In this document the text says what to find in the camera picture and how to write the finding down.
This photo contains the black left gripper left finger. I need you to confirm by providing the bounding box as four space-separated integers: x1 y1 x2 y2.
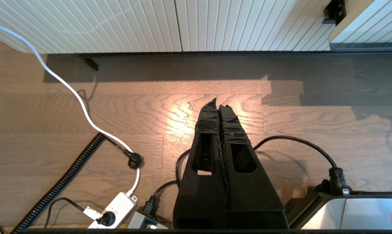
173 98 229 228

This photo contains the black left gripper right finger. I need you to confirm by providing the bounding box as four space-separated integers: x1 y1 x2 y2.
212 105 289 228

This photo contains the white fluted drawer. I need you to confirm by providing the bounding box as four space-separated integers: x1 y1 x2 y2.
329 0 392 52

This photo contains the silver black robot base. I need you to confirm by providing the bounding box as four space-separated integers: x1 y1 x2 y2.
284 185 392 230

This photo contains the black metal bracket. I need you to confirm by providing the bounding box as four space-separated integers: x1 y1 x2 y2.
80 57 99 72

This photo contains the white sideboard cabinet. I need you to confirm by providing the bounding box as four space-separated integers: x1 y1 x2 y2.
0 0 346 56

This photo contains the grey power adapter box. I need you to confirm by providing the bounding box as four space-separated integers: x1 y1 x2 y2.
127 211 169 230

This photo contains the white power strip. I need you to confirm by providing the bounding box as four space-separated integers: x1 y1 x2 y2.
87 192 138 229

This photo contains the small white plug adapter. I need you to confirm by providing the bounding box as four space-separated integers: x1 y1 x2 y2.
83 206 102 221

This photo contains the white power strip cable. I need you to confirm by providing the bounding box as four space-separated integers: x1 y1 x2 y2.
0 18 141 198

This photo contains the black power cable loop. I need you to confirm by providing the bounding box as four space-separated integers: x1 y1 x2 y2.
143 135 352 216

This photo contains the black plug with thin cable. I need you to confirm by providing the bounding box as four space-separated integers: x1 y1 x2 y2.
44 197 116 228

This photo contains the black coiled cable with plug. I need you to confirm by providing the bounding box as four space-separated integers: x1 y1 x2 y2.
10 133 144 234

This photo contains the black drawer slide rail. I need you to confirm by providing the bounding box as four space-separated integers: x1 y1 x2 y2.
323 0 346 25

